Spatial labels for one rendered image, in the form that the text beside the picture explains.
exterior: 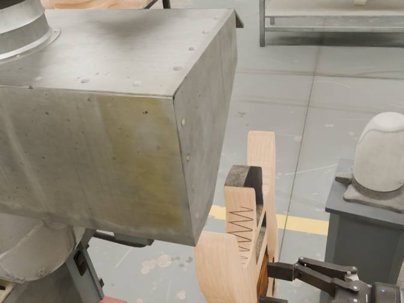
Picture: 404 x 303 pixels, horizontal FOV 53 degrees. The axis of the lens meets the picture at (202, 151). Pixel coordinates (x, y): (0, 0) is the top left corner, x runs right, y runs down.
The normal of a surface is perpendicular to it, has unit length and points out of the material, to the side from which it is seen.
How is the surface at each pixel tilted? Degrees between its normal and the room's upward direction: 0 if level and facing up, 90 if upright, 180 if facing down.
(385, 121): 6
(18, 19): 90
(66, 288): 90
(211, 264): 76
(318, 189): 0
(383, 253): 90
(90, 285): 90
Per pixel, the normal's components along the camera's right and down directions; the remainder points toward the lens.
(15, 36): 0.74, 0.33
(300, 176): -0.10, -0.80
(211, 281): -0.29, 0.56
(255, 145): -0.32, 0.16
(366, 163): -0.80, 0.40
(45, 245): 0.92, 0.23
